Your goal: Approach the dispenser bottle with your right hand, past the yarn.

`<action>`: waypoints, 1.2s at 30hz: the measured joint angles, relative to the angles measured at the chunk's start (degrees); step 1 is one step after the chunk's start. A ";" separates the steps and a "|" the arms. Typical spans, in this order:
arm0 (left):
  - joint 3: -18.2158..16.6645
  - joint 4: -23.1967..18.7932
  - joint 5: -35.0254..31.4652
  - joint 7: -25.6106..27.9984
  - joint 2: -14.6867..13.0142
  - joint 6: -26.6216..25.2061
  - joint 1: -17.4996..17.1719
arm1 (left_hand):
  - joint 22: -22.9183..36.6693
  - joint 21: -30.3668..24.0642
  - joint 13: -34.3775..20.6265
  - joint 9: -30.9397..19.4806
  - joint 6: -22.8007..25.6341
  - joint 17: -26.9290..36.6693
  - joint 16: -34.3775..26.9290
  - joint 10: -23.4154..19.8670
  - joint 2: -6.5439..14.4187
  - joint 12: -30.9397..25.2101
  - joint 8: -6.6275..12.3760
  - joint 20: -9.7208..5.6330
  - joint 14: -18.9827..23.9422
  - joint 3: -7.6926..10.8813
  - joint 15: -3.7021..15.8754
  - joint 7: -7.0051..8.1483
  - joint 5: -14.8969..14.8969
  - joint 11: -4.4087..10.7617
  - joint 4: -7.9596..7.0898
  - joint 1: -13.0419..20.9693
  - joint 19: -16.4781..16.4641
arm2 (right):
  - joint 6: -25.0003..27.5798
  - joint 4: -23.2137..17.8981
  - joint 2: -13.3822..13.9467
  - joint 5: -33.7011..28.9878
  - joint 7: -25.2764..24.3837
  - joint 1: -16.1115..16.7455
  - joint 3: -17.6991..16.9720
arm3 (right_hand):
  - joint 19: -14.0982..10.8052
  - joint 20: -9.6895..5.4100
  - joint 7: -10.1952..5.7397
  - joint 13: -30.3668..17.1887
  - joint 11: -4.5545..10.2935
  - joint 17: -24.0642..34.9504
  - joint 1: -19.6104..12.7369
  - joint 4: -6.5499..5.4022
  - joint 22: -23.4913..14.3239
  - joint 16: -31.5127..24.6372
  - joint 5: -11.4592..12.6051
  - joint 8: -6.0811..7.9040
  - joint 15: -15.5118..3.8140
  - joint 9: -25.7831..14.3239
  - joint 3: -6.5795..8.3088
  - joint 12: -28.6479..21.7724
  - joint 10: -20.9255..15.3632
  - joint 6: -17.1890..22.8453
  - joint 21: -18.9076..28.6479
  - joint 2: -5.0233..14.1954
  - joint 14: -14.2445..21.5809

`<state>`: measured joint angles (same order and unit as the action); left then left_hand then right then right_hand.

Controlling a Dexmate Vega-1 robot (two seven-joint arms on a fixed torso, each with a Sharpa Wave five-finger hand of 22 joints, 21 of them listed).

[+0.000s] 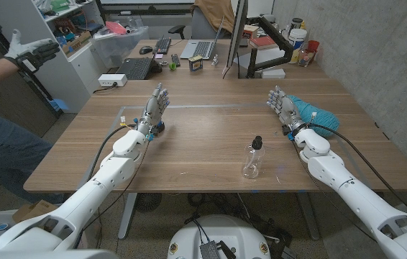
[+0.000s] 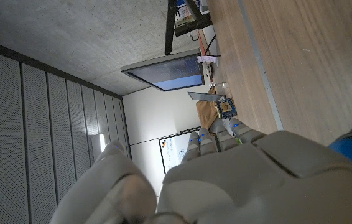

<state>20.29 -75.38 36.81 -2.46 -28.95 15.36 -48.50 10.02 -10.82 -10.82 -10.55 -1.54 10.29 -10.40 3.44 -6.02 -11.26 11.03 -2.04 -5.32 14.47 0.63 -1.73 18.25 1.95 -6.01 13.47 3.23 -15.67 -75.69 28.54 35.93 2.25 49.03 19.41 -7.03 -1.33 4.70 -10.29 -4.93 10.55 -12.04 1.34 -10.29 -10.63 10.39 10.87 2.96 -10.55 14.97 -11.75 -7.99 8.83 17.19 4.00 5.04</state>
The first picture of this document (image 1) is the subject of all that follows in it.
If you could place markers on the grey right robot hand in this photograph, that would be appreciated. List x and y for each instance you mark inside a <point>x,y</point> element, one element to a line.
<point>288,111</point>

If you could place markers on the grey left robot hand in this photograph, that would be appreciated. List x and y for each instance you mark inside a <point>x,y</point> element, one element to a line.
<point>151,113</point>

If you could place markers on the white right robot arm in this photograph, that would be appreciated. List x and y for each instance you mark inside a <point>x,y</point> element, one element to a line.
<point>354,194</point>

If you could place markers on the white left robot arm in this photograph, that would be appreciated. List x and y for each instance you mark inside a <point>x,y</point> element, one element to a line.
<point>92,187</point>

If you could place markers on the teal yarn skein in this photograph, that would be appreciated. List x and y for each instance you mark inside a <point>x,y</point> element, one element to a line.
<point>322,118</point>

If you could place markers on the clear dispenser bottle black pump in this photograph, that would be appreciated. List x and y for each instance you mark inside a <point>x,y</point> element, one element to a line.
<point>253,162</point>

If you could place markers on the white shelf unit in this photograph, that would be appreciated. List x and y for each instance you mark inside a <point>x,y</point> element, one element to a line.
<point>56,72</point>

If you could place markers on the large black keyboard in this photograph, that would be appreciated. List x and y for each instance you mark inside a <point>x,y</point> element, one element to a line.
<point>137,68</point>

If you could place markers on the cardboard box with tools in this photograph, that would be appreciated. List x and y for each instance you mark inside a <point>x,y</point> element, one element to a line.
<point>76,43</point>

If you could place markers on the white power box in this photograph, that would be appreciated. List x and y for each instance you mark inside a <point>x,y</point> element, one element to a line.
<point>112,80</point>

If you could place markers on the clear glass jar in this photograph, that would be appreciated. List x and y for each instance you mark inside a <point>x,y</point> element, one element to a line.
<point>306,58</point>

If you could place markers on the black remote control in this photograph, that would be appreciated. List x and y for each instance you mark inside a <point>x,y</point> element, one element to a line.
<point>175,59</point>

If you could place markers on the blue paper piece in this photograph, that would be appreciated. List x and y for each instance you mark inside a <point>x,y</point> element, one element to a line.
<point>59,104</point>

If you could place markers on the black computer mouse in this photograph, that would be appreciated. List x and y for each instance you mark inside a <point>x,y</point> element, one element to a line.
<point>146,50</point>

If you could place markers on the small printed card box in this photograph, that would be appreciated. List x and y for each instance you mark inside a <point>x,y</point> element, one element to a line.
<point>195,63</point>

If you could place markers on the small black keyboard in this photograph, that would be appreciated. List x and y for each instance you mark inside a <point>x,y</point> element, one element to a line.
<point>163,45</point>

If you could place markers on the red cup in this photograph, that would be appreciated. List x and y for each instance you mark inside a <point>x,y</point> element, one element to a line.
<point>312,46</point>

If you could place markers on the clear plastic storage bin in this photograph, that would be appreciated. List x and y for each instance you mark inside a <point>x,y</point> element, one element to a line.
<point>119,48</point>

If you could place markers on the red book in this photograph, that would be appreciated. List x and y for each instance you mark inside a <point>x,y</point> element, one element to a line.
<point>262,42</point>

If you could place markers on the white plastic tub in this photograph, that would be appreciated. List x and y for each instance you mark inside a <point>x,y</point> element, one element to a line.
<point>297,37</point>

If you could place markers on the silver laptop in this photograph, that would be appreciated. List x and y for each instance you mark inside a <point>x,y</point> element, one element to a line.
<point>203,48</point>

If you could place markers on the small metal clip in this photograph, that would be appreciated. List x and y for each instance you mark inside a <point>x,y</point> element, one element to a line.
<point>215,59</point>

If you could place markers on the small brown box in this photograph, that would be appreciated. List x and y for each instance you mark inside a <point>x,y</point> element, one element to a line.
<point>250,31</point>

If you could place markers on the jar with dark lid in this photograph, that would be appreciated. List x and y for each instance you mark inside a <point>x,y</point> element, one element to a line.
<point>296,23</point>

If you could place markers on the black round fan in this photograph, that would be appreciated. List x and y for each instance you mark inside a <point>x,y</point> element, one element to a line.
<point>147,202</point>

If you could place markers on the pink package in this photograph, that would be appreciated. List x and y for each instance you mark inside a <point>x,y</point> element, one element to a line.
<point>115,27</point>

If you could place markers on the flat computer monitor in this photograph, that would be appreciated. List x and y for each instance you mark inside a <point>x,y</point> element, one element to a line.
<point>237,32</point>

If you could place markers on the grey office chair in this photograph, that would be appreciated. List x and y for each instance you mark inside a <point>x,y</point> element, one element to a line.
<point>200,28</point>

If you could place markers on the grey table leg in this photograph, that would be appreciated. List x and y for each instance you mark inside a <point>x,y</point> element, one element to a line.
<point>307,216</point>
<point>127,216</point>

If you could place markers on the person in dark clothes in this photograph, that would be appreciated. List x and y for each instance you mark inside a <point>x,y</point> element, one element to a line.
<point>2,158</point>

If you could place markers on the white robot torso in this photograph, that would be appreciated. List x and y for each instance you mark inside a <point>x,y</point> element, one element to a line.
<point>221,230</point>

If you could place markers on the grey finned module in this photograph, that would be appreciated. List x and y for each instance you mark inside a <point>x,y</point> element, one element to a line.
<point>209,250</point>

